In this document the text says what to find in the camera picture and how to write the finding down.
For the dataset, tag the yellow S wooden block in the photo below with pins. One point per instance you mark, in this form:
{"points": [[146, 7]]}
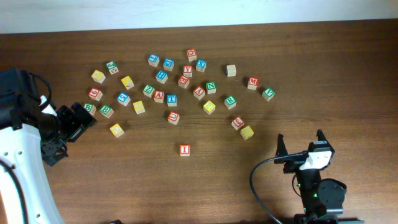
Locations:
{"points": [[247, 132]]}

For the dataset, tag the blue X wooden block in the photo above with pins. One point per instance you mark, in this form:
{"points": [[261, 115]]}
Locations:
{"points": [[201, 65]]}

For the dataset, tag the yellow O wooden block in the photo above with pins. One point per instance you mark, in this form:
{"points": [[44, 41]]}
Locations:
{"points": [[116, 130]]}

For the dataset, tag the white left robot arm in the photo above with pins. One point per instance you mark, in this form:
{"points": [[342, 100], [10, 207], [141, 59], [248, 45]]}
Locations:
{"points": [[34, 133]]}

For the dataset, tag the red E wooden block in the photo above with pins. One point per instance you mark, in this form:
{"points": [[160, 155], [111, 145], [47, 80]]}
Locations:
{"points": [[183, 82]]}

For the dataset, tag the red U wooden block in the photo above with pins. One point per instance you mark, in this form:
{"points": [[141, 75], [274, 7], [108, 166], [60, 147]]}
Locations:
{"points": [[173, 117]]}

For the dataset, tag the yellow wooden block near R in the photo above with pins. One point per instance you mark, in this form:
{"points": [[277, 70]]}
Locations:
{"points": [[209, 107]]}

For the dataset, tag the green J wooden block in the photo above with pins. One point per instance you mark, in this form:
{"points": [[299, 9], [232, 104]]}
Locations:
{"points": [[112, 67]]}

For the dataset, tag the green B block right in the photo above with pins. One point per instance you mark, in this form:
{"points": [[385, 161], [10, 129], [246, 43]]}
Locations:
{"points": [[106, 111]]}

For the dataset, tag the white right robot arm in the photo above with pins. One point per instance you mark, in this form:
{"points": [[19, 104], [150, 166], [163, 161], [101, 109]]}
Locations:
{"points": [[322, 199]]}

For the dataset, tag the red C wooden block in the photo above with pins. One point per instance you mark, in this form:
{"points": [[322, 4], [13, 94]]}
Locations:
{"points": [[191, 55]]}

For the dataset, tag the red 3 wooden block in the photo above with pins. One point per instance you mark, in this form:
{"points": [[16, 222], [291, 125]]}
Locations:
{"points": [[237, 123]]}

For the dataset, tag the red M wooden block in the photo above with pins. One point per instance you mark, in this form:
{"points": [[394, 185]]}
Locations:
{"points": [[253, 83]]}

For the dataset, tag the plain wooden block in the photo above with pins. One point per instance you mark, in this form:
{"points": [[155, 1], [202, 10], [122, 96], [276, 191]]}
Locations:
{"points": [[231, 70]]}

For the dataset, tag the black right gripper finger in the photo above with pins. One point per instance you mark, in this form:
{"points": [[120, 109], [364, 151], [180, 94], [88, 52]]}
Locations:
{"points": [[281, 148], [320, 135]]}

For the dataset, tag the green B block left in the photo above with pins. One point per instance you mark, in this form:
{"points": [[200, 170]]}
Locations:
{"points": [[91, 108]]}

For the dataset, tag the green N wooden block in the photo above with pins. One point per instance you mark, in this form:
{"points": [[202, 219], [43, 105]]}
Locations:
{"points": [[210, 87]]}

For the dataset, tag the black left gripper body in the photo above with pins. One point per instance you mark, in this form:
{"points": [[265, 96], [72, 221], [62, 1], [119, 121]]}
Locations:
{"points": [[71, 122]]}

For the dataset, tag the green b block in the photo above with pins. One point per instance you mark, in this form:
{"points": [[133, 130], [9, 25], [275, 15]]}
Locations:
{"points": [[91, 108], [106, 111]]}

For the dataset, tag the green V wooden block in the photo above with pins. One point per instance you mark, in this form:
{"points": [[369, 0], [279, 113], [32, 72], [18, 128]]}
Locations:
{"points": [[268, 94]]}

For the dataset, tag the red A wooden block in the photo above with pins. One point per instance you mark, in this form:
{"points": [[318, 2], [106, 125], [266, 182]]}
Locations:
{"points": [[159, 96]]}

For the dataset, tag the yellow block far left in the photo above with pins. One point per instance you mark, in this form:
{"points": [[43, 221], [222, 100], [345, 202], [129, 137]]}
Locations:
{"points": [[98, 76]]}

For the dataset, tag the red Y block upper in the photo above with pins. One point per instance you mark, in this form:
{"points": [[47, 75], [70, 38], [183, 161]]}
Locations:
{"points": [[188, 70]]}

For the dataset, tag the blue D wooden block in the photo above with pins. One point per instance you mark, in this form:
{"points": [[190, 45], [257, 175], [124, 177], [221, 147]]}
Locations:
{"points": [[168, 64]]}

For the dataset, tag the red Y block lower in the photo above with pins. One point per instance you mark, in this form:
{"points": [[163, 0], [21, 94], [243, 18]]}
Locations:
{"points": [[199, 92]]}

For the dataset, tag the green Z wooden block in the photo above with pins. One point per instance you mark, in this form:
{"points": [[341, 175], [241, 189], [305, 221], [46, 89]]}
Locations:
{"points": [[148, 91]]}

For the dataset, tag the blue T wooden block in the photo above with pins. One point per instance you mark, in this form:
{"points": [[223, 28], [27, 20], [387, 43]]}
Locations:
{"points": [[171, 100]]}

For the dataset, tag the blue H wooden block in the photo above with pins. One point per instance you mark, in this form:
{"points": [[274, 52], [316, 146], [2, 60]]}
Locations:
{"points": [[161, 76]]}

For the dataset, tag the red I wooden block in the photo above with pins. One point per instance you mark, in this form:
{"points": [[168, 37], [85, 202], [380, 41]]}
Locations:
{"points": [[184, 150]]}

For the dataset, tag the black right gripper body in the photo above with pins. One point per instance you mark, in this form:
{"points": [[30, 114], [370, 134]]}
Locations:
{"points": [[293, 163]]}

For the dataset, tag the yellow block centre left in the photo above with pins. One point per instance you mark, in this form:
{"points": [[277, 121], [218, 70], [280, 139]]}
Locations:
{"points": [[139, 107]]}

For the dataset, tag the red 6 wooden block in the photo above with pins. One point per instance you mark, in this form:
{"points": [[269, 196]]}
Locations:
{"points": [[95, 94]]}

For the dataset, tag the red y block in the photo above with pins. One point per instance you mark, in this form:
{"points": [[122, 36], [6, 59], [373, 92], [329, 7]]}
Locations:
{"points": [[199, 92], [188, 70]]}

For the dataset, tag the yellow block upper middle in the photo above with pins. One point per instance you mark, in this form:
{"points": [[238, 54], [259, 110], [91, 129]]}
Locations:
{"points": [[127, 82]]}

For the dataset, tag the green R wooden block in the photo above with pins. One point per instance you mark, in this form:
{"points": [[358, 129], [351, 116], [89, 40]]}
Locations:
{"points": [[230, 102]]}

